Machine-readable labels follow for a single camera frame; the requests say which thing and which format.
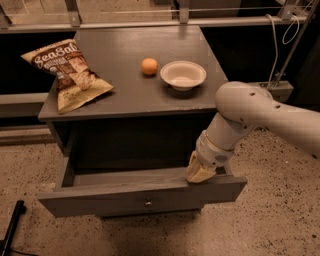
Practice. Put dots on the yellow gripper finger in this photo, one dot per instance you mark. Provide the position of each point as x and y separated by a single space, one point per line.
198 173
193 163

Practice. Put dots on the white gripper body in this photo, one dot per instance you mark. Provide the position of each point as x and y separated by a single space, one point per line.
211 151

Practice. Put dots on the grey top drawer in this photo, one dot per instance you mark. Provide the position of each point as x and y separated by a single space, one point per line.
132 171

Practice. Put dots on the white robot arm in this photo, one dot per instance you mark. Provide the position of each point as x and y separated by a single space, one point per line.
241 108

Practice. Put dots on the grey wooden drawer cabinet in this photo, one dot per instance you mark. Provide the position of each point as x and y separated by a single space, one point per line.
137 100

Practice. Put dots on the white paper bowl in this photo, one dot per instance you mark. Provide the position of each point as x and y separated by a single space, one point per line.
183 75

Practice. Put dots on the grey diagonal metal rod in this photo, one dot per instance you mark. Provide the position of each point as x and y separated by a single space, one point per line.
293 46

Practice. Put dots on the orange fruit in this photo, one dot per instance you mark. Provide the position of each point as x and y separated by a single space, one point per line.
149 66

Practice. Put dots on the sea salt chips bag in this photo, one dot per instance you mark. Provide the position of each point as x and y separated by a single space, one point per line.
77 83

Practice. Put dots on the grey metal railing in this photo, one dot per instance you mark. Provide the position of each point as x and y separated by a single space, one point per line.
32 16

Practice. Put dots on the black stand leg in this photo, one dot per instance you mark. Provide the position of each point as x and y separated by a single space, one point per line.
5 243

